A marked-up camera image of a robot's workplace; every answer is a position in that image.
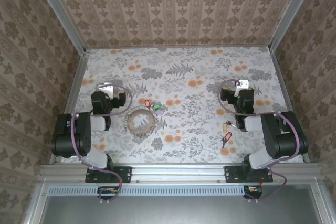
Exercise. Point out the key with yellow tag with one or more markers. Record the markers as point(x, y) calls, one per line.
point(225, 127)

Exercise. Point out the key with red tag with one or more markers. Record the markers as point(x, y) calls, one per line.
point(148, 102)
point(227, 137)

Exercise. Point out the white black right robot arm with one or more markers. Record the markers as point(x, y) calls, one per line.
point(283, 137)

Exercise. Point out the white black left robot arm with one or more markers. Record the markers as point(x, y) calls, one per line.
point(78, 134)

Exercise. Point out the floral patterned table cover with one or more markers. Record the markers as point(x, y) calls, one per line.
point(183, 150)

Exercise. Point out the grey metal panel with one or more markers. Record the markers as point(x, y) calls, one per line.
point(183, 211)

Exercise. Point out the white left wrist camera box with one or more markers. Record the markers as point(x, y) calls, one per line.
point(107, 89)

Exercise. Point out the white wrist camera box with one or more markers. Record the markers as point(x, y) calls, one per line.
point(107, 89)
point(242, 85)

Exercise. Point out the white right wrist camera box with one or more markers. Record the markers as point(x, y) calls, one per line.
point(242, 85)

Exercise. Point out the aluminium table side rail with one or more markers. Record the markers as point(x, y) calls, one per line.
point(280, 77)
point(76, 77)

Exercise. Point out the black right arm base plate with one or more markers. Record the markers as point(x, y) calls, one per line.
point(232, 174)

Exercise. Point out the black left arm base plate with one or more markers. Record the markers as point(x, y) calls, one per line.
point(123, 172)

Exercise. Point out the aluminium mounting rail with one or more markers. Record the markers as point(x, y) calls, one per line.
point(178, 172)

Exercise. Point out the aluminium frame post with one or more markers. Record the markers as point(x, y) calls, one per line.
point(292, 11)
point(61, 14)

